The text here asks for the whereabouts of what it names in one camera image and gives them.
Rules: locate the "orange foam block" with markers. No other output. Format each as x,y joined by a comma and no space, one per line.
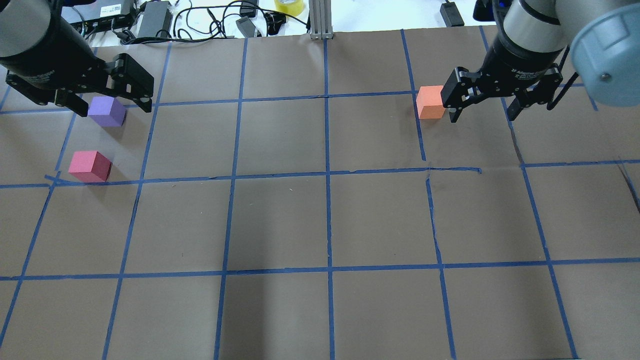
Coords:
429,103

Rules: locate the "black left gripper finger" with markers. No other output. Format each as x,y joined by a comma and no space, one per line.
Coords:
131,81
67,99

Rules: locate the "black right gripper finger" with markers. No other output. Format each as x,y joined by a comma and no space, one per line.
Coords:
541,93
461,90

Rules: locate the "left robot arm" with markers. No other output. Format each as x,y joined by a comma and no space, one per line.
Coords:
37,27

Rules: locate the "yellow tape roll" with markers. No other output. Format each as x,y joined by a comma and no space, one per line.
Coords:
290,7

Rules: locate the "aluminium frame post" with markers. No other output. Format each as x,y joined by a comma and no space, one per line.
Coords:
320,20

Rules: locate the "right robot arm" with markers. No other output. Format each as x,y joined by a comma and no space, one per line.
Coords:
543,46

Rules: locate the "purple foam block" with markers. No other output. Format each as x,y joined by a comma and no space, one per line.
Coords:
107,111

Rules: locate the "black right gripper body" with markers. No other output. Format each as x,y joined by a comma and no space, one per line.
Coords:
520,63

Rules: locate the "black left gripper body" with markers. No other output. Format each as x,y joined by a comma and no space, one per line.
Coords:
47,62

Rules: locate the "black power strip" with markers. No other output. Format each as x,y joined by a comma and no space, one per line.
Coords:
101,16

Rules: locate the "red foam block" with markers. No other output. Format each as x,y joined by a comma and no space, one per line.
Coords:
90,166

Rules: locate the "black power adapter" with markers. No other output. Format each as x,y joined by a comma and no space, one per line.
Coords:
156,18

